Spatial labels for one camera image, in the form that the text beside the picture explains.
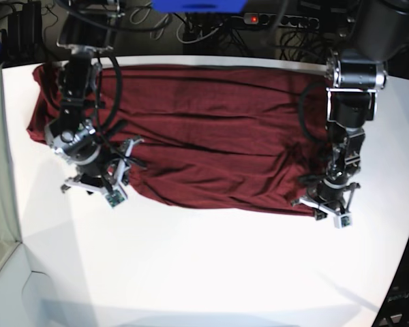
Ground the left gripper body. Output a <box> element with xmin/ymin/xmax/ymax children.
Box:
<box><xmin>291</xmin><ymin>180</ymin><xmax>361</xmax><ymax>229</ymax></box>

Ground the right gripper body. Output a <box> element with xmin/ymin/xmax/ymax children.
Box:
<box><xmin>61</xmin><ymin>136</ymin><xmax>145</xmax><ymax>208</ymax></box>

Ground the dark red t-shirt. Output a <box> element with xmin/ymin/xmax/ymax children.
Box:
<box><xmin>26</xmin><ymin>63</ymin><xmax>338</xmax><ymax>217</ymax></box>

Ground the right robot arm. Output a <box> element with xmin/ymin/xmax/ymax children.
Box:
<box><xmin>44</xmin><ymin>1</ymin><xmax>145</xmax><ymax>207</ymax></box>

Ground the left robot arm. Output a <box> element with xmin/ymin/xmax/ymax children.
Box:
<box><xmin>291</xmin><ymin>1</ymin><xmax>409</xmax><ymax>228</ymax></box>

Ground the blue box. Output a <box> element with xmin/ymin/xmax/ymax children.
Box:
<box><xmin>152</xmin><ymin>0</ymin><xmax>247</xmax><ymax>13</ymax></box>

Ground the black power strip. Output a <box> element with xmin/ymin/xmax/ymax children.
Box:
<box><xmin>242</xmin><ymin>12</ymin><xmax>320</xmax><ymax>32</ymax></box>

